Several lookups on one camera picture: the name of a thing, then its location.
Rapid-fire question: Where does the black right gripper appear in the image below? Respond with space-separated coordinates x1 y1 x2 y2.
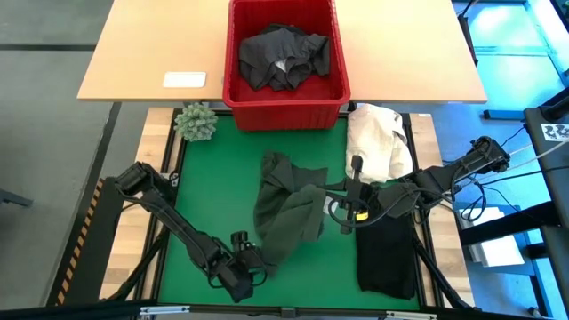
326 155 392 236

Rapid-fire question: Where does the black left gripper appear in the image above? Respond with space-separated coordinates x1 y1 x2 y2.
206 229 268 303

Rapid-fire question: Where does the dark green garment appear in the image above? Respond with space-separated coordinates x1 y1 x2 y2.
252 150 330 276

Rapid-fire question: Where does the black garment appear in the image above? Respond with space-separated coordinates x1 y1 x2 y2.
354 186 417 300

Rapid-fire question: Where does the red plastic bin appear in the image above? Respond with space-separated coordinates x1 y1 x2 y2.
221 0 351 132

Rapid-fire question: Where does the cream garment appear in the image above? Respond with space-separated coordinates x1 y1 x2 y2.
345 104 414 184

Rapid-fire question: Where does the wooden side board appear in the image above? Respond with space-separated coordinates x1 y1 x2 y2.
408 113 475 308
100 106 183 301

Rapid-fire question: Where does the artificial green potted plant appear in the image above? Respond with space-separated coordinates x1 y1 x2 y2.
172 101 219 142

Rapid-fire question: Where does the white box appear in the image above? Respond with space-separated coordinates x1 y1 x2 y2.
461 206 525 268

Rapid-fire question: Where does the black hazard-striped plate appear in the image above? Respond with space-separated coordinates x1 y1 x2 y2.
46 177 121 308

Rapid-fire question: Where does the dark grey garment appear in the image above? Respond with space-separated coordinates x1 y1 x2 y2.
238 24 332 92

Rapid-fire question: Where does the black desk foot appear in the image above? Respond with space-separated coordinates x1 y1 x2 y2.
483 108 525 122

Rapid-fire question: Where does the white rectangular pad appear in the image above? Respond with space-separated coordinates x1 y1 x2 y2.
162 71 208 89

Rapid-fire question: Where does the black side table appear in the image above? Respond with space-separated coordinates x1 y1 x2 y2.
523 88 569 285

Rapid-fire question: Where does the black-and-white marker sheet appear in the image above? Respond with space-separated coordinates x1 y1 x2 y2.
541 123 569 142

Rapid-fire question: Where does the dark chair leg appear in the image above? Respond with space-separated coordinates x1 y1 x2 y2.
0 188 35 209

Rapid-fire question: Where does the light wooden desk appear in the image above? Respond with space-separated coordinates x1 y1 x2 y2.
76 0 489 104

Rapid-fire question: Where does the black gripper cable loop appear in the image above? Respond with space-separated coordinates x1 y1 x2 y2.
327 195 401 228

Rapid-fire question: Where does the silver frame bracket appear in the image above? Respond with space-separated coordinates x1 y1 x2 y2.
385 310 437 320
139 305 191 316

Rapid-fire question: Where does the black table frame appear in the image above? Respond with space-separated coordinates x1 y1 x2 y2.
106 106 475 320

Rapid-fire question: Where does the white floor cable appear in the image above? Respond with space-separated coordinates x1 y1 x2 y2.
510 140 569 179

